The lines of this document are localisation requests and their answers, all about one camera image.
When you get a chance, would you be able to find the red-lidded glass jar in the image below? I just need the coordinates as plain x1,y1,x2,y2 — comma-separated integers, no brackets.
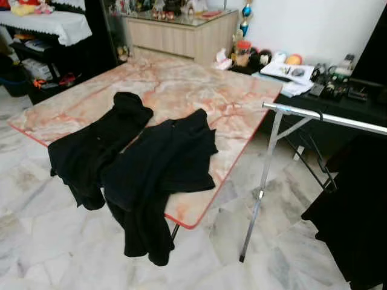
235,39,252,67

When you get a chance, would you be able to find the blue and gold trophy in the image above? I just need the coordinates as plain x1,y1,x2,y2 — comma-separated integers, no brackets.
240,0,252,37

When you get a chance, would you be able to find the black bird plush figure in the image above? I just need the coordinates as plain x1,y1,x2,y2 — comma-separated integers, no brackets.
313,63,331,80

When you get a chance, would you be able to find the black electronic box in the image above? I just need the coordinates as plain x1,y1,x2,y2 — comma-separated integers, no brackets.
348,87,369,102

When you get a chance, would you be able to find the black TV console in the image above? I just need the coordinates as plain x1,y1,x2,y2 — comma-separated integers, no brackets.
230,60,387,159

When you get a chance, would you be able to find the white lace cloth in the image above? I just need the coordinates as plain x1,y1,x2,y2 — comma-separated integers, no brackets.
0,9,93,47

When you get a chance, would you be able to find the yellow plush toy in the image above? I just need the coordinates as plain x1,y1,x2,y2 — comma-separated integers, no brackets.
9,0,38,16

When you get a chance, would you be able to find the light wooden cabinet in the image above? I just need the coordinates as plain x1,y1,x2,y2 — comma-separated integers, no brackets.
124,9,240,67

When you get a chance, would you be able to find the black wire hanger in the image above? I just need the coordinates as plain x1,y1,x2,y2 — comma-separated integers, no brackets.
283,128,337,193

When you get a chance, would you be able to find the white paper stack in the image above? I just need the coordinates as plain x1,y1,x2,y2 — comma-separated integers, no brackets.
253,60,316,97

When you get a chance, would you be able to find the black crumpled garment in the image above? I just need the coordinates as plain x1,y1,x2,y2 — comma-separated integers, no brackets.
47,92,154,211

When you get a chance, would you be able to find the black shelf unit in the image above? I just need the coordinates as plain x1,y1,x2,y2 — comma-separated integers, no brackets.
0,0,120,105

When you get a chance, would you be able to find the marble-top folding table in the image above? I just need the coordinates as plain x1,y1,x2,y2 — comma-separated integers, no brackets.
7,48,284,242

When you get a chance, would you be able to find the silver clothes rack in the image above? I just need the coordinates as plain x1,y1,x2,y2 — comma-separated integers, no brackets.
239,101,387,263

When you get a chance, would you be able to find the white tissue pack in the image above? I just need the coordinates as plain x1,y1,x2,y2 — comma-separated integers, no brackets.
213,48,234,71

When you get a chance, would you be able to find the clear plastic bottle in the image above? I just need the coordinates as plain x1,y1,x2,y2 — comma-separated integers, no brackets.
343,54,356,76

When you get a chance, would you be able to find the black T-shirt red collar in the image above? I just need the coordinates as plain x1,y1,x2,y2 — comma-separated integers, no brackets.
301,133,387,290

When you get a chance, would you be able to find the plain black T-shirt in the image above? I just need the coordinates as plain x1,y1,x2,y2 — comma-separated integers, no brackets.
102,109,218,266

